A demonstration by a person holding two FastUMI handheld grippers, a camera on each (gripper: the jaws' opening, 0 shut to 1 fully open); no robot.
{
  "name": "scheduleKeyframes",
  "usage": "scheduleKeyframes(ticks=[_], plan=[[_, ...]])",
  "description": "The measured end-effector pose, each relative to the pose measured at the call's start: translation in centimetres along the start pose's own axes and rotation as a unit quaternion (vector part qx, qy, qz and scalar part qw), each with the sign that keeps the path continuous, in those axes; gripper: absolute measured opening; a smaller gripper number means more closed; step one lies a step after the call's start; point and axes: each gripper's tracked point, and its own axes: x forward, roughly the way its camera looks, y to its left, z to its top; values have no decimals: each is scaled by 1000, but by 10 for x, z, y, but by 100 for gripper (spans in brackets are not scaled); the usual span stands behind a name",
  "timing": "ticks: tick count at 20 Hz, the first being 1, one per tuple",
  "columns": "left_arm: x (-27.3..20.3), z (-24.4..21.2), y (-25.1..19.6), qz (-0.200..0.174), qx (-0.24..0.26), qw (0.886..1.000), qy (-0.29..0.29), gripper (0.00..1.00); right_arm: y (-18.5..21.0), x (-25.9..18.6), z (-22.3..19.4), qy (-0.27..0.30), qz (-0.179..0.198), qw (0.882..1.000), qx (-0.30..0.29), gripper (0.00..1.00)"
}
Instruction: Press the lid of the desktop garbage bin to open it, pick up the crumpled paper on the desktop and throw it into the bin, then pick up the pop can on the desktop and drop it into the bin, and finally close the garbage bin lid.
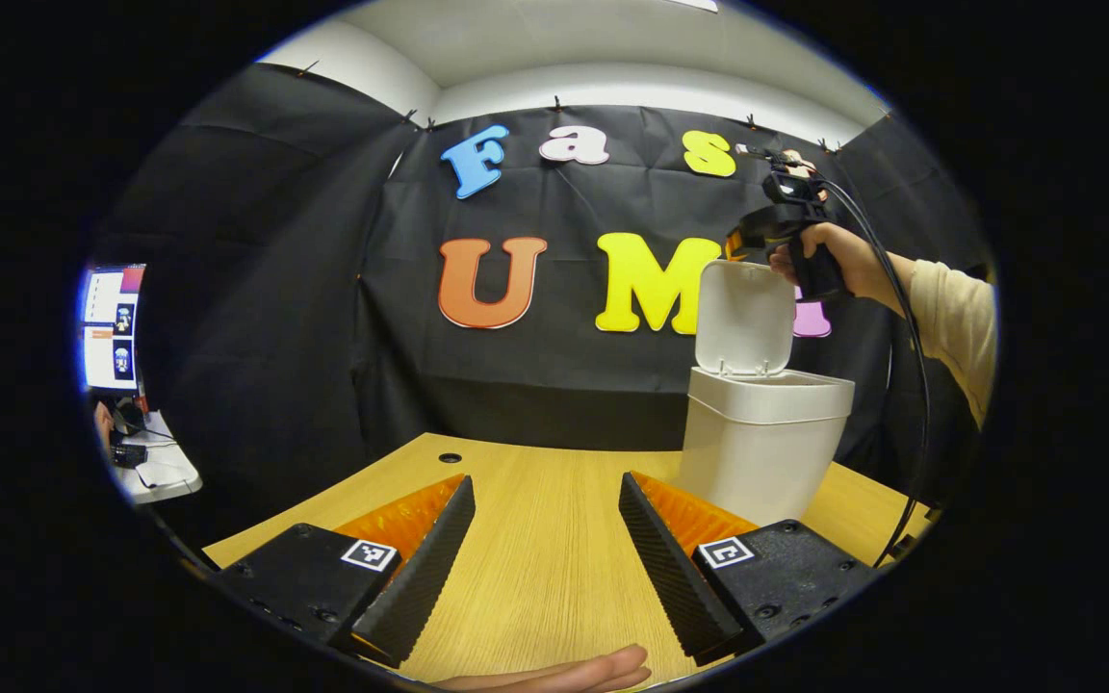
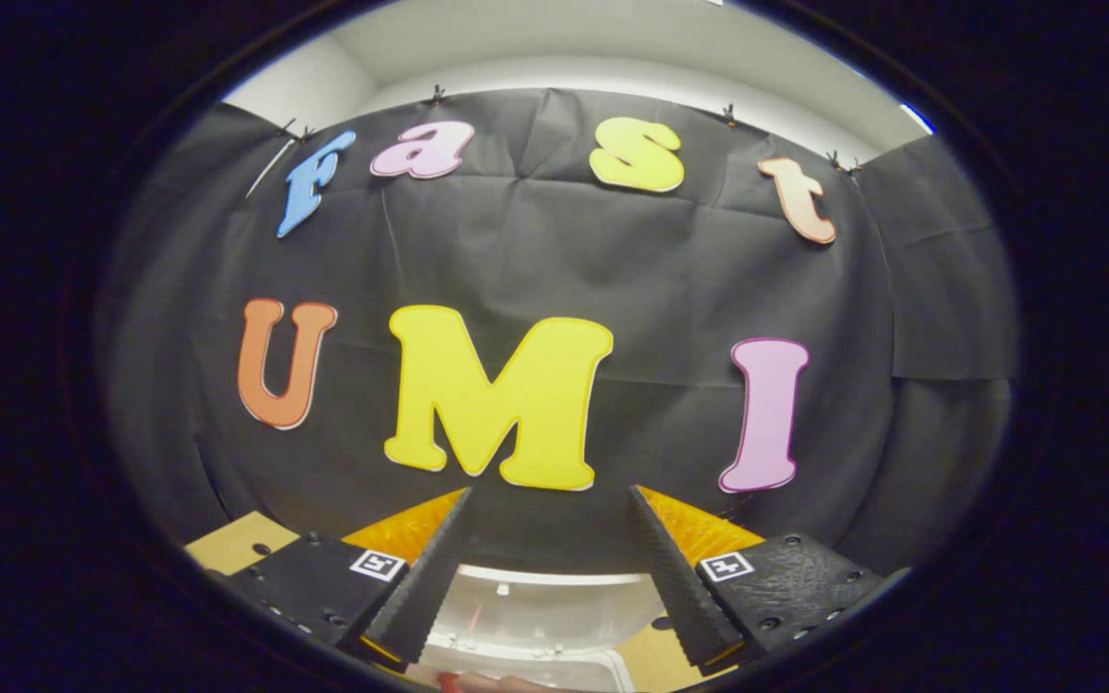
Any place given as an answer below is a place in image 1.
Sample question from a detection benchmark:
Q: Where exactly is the wooden desktop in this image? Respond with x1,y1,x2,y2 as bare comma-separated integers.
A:
203,433,933,689

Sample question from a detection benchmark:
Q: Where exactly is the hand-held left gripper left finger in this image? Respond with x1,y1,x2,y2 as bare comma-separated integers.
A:
218,474,477,670

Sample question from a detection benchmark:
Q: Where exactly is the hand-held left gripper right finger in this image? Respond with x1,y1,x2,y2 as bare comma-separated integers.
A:
618,471,888,667

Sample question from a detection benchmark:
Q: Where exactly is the black backdrop cloth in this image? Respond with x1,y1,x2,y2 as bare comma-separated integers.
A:
92,63,998,540

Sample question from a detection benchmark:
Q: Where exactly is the white side table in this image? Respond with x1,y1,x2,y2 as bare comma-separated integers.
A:
116,412,204,506

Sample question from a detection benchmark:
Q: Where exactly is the white desktop garbage bin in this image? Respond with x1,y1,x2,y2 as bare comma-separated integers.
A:
678,260,856,528

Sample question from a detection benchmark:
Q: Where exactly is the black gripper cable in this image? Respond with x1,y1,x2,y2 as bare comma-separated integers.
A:
810,171,933,569

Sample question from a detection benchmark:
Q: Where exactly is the computer monitor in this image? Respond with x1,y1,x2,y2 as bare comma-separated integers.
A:
81,265,146,394

